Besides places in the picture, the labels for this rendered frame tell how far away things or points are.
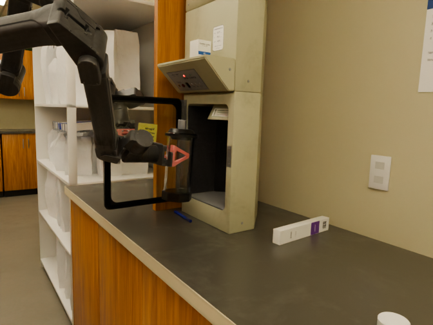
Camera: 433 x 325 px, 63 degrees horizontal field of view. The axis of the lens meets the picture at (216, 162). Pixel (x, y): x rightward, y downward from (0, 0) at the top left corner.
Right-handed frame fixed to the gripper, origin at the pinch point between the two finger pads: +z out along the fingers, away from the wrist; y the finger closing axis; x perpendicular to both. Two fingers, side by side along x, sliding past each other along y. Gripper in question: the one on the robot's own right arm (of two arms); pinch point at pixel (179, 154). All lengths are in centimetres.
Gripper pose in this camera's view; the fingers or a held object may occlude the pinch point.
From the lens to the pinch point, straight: 120.3
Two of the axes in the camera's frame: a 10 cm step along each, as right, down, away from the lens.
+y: -6.1, -1.3, 7.9
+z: 7.9, 0.0, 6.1
